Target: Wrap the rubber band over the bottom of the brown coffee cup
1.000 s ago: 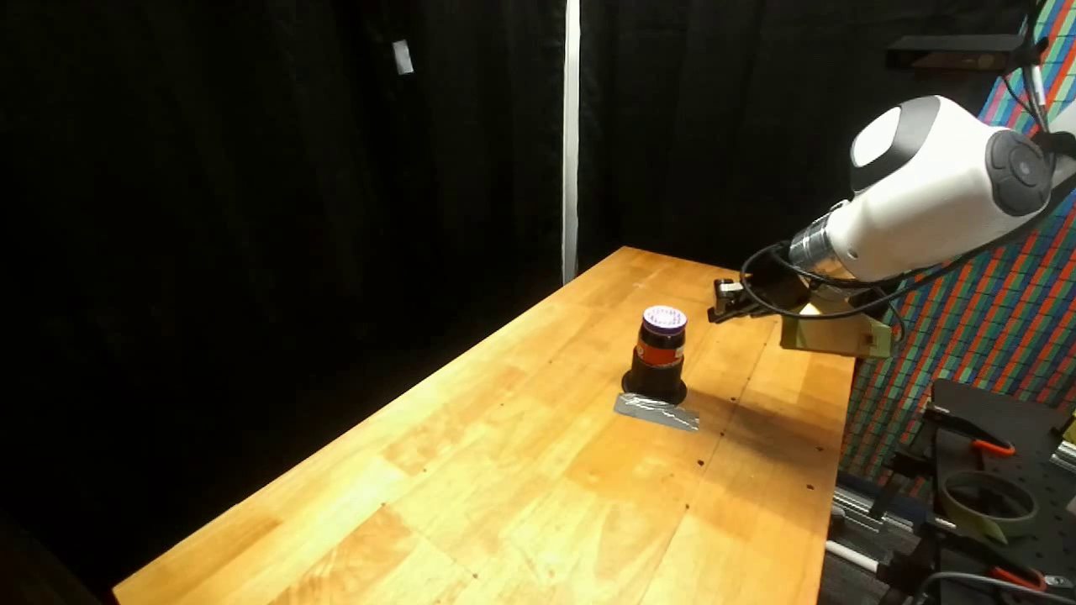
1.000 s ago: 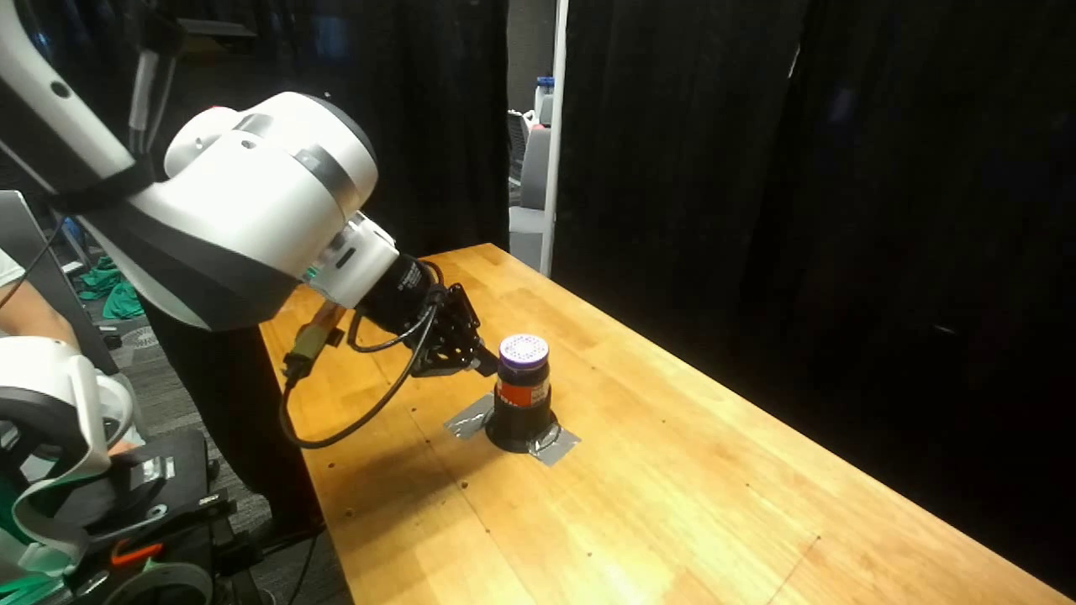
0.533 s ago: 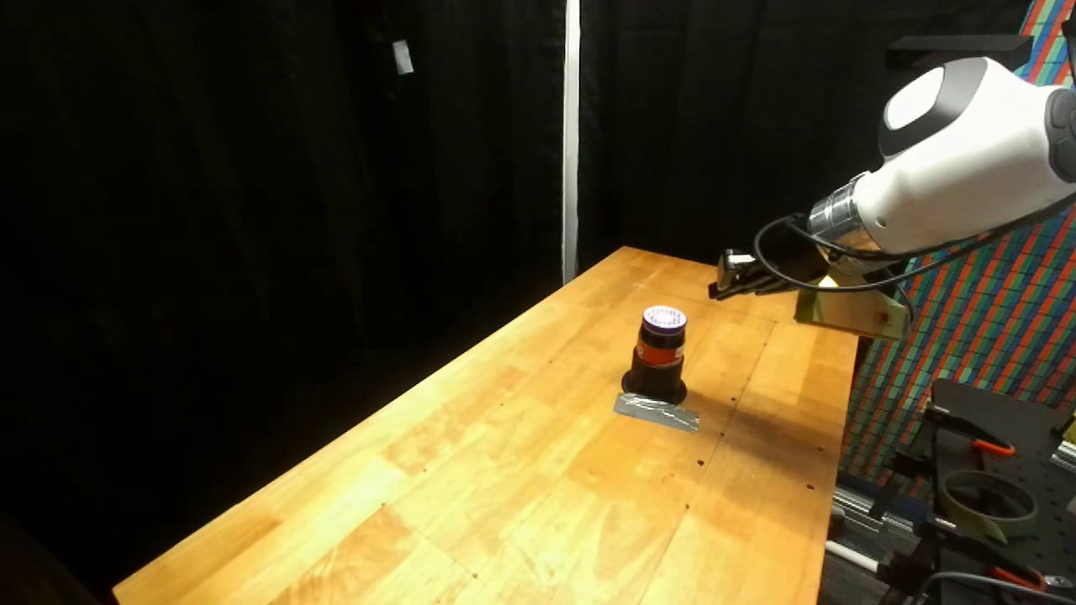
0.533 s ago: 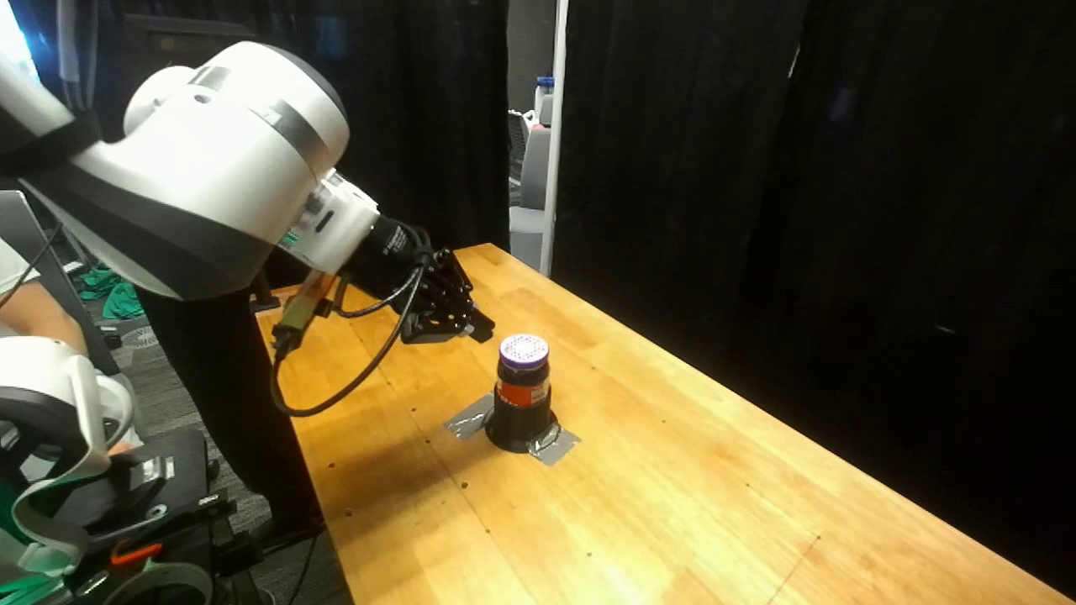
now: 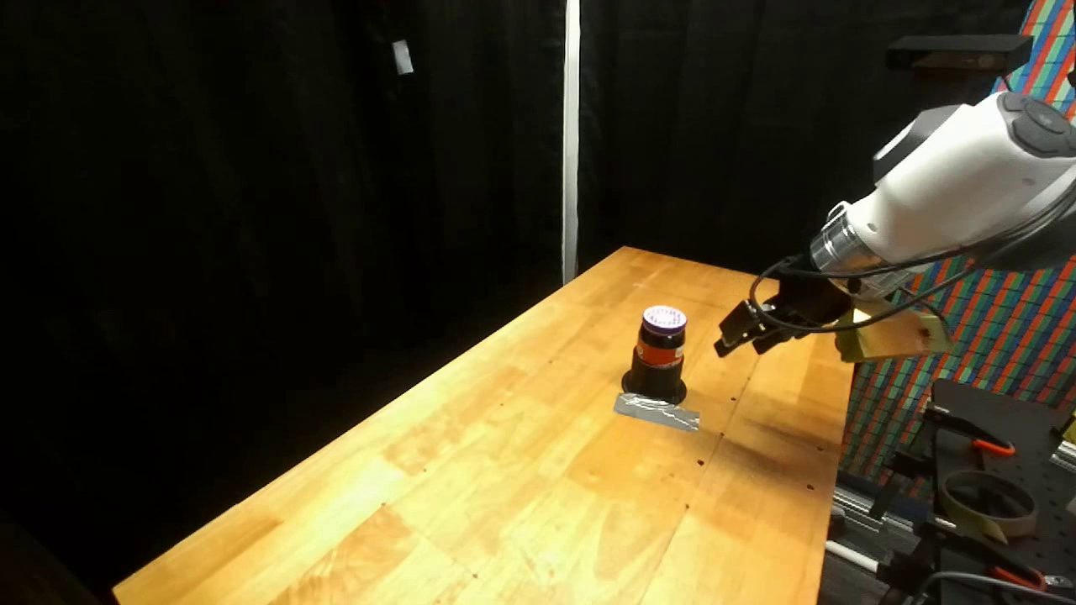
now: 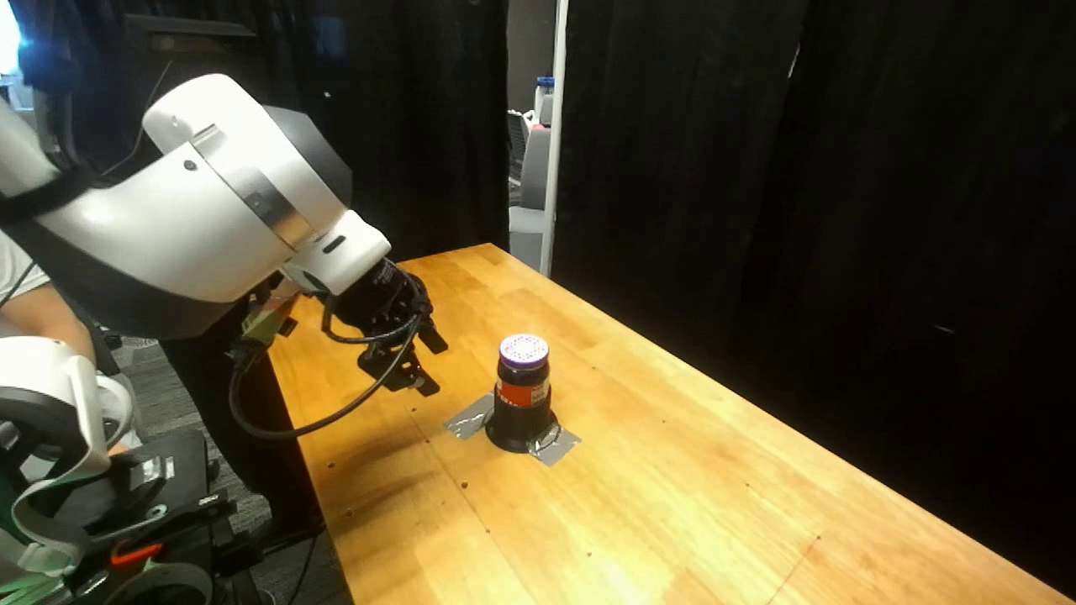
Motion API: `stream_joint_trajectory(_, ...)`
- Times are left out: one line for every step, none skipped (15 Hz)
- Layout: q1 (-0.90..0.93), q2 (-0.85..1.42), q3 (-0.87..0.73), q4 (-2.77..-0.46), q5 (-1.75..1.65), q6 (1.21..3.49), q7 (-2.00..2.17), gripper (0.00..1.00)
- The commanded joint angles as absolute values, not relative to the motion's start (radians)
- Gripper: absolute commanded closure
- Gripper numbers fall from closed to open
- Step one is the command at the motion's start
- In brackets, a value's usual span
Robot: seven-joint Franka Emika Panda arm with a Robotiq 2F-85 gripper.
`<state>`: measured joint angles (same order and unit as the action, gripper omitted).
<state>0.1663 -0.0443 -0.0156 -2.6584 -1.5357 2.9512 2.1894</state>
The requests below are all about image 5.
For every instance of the black backdrop curtain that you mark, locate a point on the black backdrop curtain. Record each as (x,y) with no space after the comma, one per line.
(256,225)

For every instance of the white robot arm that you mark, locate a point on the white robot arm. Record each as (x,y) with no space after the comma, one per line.
(971,187)

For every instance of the black overhead shelf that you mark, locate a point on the black overhead shelf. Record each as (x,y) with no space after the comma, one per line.
(960,56)

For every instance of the tape roll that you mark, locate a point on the tape roll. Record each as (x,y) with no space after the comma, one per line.
(986,505)

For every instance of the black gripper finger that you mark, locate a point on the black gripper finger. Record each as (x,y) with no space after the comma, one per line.
(776,336)
(743,331)

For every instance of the grey duct tape strip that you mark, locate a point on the grey duct tape strip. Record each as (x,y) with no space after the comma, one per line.
(657,411)

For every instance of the multicoloured patterned panel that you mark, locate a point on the multicoloured patterned panel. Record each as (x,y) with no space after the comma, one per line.
(986,323)

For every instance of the tan wrist camera box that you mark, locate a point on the tan wrist camera box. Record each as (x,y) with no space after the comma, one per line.
(892,336)

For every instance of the white vertical pole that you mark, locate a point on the white vertical pole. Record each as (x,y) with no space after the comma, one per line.
(570,137)

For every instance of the black perforated side table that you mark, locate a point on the black perforated side table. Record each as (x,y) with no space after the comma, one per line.
(1012,494)

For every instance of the aluminium frame rail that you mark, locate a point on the aluminium frame rail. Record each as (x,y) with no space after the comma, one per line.
(876,525)

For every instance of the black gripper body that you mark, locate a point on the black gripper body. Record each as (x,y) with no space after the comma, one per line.
(810,300)

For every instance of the small white tag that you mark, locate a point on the small white tag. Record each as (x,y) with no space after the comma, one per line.
(402,56)

